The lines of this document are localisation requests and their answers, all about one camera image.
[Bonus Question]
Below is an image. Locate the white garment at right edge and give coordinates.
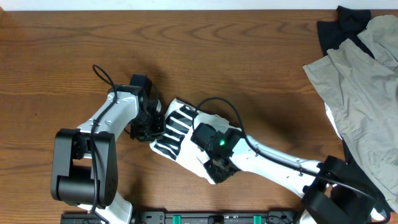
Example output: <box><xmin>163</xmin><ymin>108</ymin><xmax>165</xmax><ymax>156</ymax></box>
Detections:
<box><xmin>325</xmin><ymin>103</ymin><xmax>343</xmax><ymax>140</ymax></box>

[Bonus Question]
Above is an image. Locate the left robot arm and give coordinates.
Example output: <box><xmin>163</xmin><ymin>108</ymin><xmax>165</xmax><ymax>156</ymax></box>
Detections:
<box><xmin>50</xmin><ymin>84</ymin><xmax>165</xmax><ymax>223</ymax></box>

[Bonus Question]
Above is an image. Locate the grey-beige garment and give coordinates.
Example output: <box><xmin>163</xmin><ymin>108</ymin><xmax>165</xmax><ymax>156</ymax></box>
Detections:
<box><xmin>303</xmin><ymin>15</ymin><xmax>397</xmax><ymax>211</ymax></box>

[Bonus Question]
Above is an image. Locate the black garment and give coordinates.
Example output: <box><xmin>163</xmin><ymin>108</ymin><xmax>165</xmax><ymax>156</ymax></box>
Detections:
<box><xmin>317</xmin><ymin>6</ymin><xmax>374</xmax><ymax>58</ymax></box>

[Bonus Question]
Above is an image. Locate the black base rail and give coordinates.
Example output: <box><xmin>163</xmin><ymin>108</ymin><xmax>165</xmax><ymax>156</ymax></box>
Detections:
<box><xmin>60</xmin><ymin>211</ymin><xmax>297</xmax><ymax>224</ymax></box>

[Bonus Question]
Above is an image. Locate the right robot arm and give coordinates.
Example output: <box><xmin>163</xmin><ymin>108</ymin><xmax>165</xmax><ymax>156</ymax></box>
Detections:
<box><xmin>192</xmin><ymin>128</ymin><xmax>391</xmax><ymax>223</ymax></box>

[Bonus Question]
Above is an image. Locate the white t-shirt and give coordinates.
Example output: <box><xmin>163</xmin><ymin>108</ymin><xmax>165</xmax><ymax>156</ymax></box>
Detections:
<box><xmin>149</xmin><ymin>99</ymin><xmax>234</xmax><ymax>184</ymax></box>

